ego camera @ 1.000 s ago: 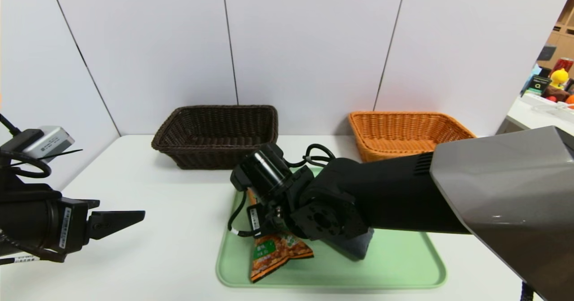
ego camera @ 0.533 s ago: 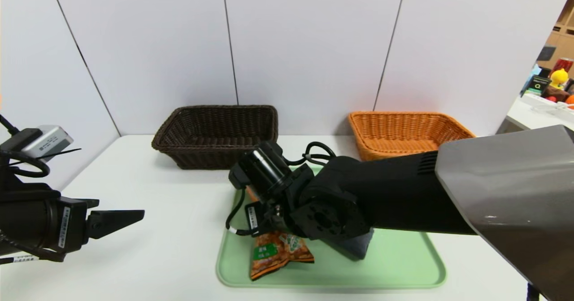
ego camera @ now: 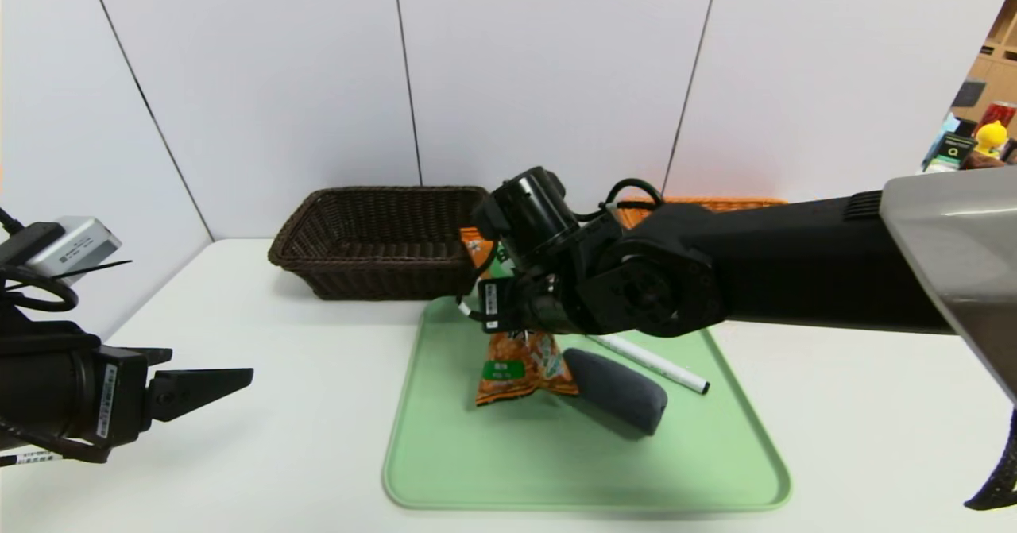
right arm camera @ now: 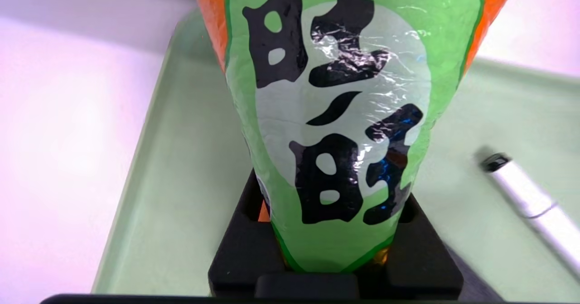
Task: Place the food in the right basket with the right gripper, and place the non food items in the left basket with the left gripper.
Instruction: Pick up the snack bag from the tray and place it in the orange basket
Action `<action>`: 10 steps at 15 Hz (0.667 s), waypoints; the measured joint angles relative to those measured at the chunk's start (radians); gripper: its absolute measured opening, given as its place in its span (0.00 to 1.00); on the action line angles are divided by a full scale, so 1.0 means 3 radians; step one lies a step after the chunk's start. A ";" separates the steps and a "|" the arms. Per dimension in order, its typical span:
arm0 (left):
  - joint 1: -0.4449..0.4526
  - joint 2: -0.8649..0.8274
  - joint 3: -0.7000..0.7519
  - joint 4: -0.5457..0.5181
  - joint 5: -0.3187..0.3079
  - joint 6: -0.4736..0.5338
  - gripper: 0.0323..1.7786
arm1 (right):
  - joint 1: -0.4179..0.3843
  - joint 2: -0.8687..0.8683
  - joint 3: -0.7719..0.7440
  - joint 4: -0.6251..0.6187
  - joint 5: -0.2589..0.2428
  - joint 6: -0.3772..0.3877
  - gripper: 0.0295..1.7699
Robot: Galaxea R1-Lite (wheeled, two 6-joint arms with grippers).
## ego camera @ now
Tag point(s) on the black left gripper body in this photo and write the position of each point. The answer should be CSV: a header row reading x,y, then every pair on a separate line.
x,y
119,396

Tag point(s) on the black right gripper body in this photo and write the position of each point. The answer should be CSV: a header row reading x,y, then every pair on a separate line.
x,y
494,305

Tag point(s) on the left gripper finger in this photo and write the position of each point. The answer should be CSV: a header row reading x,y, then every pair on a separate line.
x,y
187,390
157,356

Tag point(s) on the orange snack bag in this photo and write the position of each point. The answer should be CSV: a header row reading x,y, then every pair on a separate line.
x,y
524,366

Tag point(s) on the dark grey towel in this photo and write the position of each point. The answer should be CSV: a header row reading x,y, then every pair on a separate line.
x,y
620,390

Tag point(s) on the white marker pen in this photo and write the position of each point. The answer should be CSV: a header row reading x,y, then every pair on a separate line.
x,y
667,371

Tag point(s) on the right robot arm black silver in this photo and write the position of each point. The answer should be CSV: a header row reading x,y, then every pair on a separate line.
x,y
794,263

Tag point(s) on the dark brown wicker basket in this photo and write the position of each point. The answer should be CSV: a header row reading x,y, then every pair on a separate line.
x,y
381,279

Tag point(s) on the orange wicker basket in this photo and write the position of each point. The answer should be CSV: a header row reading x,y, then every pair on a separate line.
x,y
639,217

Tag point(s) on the green plastic tray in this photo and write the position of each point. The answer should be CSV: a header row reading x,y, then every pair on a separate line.
x,y
556,453

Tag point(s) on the light blue packet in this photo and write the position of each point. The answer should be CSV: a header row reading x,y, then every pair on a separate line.
x,y
941,132

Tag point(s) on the black box green logo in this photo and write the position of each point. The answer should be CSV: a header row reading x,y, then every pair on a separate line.
x,y
953,152

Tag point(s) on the dark brown lumpy object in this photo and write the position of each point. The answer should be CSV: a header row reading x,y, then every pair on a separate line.
x,y
981,161

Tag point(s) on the dark grey flat panel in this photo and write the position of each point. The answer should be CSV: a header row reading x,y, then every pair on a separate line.
x,y
965,94

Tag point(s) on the yellow plush toy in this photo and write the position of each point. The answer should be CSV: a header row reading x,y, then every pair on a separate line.
x,y
990,137

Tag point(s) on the red can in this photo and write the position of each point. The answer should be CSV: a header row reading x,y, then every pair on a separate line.
x,y
997,113

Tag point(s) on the wooden shelf unit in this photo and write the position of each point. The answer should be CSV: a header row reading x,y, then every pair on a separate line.
x,y
997,80

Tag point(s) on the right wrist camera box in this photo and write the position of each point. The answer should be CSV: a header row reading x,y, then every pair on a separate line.
x,y
489,215

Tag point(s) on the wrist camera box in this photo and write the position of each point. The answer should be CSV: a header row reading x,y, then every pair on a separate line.
x,y
79,245
489,215

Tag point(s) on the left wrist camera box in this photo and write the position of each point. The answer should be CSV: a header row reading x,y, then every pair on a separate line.
x,y
79,245

